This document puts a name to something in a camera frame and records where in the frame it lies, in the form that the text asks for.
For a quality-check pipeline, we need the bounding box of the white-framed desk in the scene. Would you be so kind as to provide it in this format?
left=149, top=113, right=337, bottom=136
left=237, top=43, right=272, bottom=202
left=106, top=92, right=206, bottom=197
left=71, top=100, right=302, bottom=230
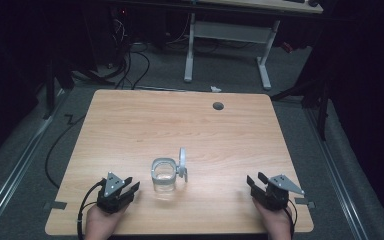
left=183, top=0, right=324, bottom=92

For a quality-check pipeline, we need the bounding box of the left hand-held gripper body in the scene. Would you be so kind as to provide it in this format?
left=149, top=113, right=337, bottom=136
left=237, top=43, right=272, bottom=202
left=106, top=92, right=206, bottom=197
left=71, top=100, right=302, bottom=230
left=96, top=171, right=135, bottom=215

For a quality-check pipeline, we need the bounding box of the metal floor rail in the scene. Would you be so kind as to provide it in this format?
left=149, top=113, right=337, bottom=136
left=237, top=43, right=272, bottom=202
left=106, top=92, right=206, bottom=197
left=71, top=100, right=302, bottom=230
left=303, top=107, right=370, bottom=240
left=0, top=87, right=73, bottom=234

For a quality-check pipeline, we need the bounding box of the bundle of black cables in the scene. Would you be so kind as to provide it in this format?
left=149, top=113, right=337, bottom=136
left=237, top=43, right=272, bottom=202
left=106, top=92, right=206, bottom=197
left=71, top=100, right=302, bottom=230
left=108, top=14, right=152, bottom=91

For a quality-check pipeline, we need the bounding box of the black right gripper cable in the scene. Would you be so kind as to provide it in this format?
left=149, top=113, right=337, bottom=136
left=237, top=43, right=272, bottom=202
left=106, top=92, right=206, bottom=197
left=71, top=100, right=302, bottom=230
left=286, top=198, right=298, bottom=240

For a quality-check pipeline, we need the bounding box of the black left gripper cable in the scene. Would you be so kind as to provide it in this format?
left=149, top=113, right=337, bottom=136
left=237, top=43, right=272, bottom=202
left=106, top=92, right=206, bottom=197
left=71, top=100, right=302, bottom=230
left=76, top=179, right=107, bottom=240

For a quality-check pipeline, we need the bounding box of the black stand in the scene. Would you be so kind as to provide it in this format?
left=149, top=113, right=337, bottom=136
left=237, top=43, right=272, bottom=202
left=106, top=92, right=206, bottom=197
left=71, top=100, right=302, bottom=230
left=41, top=49, right=76, bottom=120
left=269, top=49, right=333, bottom=141

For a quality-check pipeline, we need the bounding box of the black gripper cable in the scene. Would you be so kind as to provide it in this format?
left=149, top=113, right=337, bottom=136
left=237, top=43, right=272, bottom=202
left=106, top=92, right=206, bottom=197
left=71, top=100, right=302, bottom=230
left=76, top=179, right=107, bottom=240
left=286, top=198, right=298, bottom=240

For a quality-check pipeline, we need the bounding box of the black floor cable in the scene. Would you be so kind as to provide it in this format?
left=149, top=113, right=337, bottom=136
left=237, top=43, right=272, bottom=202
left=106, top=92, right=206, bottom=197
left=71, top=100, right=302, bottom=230
left=44, top=113, right=88, bottom=190

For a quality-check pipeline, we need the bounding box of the grey tape strip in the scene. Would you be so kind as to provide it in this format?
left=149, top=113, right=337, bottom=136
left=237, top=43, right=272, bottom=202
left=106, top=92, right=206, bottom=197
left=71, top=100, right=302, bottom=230
left=294, top=197, right=316, bottom=210
left=43, top=200, right=68, bottom=211

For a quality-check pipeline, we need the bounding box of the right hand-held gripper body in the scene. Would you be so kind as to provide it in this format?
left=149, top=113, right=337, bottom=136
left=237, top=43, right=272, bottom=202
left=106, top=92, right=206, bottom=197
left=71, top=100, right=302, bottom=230
left=251, top=173, right=306, bottom=212

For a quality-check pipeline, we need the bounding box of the person's right hand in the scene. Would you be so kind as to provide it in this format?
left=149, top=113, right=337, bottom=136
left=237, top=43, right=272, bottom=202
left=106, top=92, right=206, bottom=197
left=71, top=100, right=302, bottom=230
left=252, top=197, right=293, bottom=240

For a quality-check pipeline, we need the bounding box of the clear container with grey lid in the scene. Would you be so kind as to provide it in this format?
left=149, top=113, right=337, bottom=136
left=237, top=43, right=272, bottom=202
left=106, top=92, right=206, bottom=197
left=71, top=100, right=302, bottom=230
left=150, top=147, right=189, bottom=202

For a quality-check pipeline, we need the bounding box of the person's left hand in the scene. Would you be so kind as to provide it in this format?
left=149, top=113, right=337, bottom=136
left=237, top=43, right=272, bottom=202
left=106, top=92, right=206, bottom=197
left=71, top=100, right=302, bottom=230
left=84, top=203, right=130, bottom=240

